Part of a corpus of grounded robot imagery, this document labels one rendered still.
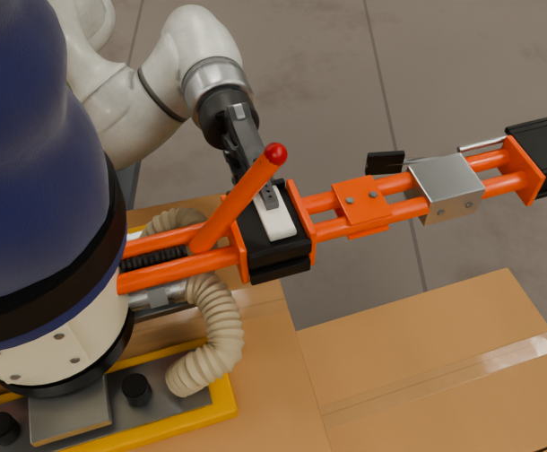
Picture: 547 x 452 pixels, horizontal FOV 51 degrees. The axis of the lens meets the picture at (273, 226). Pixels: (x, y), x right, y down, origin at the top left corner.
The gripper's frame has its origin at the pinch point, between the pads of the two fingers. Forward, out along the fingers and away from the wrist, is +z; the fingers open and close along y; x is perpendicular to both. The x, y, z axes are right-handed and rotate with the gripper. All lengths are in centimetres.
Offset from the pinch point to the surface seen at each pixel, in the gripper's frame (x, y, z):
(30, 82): 17.7, -28.3, 5.9
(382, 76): -107, 120, -158
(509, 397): -49, 65, 10
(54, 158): 18.1, -21.6, 5.5
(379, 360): -26, 66, -6
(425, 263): -76, 120, -56
